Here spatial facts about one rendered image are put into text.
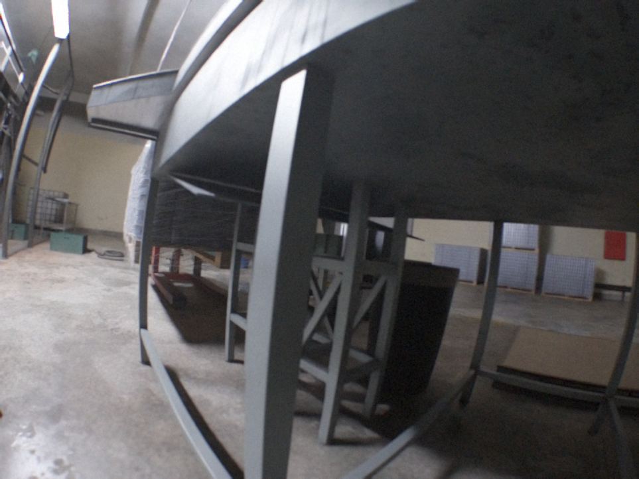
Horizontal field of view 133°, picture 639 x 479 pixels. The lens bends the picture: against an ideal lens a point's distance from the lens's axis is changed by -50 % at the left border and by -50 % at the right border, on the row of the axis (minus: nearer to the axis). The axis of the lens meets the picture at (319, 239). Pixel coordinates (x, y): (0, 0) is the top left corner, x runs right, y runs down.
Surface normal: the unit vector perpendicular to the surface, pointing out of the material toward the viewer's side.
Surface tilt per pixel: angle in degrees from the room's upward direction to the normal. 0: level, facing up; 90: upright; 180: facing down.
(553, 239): 90
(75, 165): 90
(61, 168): 90
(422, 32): 180
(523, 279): 91
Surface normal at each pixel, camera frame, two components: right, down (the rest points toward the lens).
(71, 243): 0.58, 0.06
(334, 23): -0.72, -0.10
